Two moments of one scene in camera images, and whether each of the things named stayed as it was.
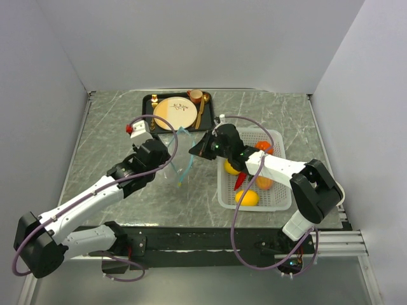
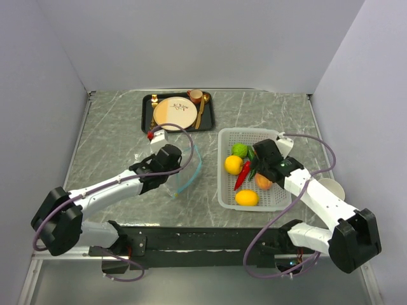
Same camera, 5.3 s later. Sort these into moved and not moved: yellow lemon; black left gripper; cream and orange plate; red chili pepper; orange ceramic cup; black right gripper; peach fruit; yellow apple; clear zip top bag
Moved: clear zip top bag; black left gripper; black right gripper
Not moved: red chili pepper; yellow lemon; orange ceramic cup; yellow apple; peach fruit; cream and orange plate
